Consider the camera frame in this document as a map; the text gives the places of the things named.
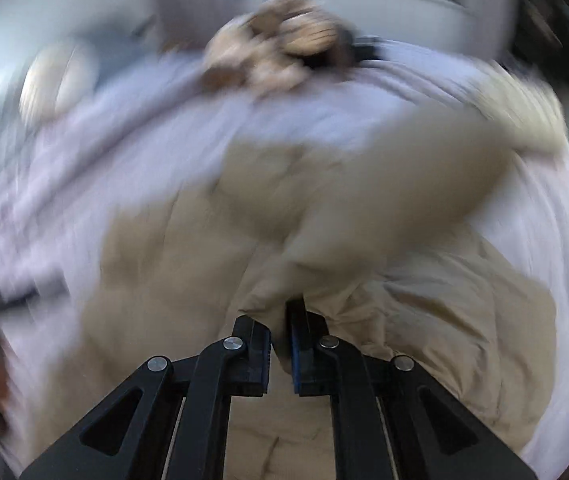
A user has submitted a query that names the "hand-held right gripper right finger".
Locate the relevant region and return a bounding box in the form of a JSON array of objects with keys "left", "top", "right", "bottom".
[{"left": 285, "top": 299, "right": 538, "bottom": 480}]

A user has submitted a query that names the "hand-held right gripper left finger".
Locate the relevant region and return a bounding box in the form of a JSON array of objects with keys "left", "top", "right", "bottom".
[{"left": 19, "top": 315, "right": 271, "bottom": 480}]

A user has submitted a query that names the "pale lavender bedsheet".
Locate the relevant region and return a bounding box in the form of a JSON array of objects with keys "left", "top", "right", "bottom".
[{"left": 0, "top": 40, "right": 569, "bottom": 480}]

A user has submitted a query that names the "pile of brown patterned cloths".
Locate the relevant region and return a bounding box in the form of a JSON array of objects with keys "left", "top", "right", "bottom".
[{"left": 202, "top": 0, "right": 360, "bottom": 96}]

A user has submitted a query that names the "cream pillow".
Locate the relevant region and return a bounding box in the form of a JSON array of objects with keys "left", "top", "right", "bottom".
[{"left": 18, "top": 42, "right": 101, "bottom": 122}]

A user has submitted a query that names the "beige garment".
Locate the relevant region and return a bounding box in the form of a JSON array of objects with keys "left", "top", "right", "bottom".
[{"left": 29, "top": 60, "right": 567, "bottom": 480}]

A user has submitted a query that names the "dark cloth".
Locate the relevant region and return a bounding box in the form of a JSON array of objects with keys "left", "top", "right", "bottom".
[{"left": 304, "top": 30, "right": 387, "bottom": 68}]

